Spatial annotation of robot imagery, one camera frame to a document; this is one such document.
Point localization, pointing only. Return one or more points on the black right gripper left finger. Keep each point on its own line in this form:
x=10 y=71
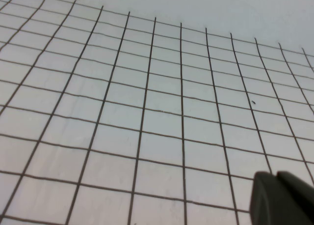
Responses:
x=266 y=203

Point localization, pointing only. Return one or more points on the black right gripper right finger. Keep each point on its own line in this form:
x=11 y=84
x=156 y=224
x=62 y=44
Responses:
x=300 y=200

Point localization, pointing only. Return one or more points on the white grid-lined mat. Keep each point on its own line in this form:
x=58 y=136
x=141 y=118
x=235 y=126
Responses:
x=162 y=117

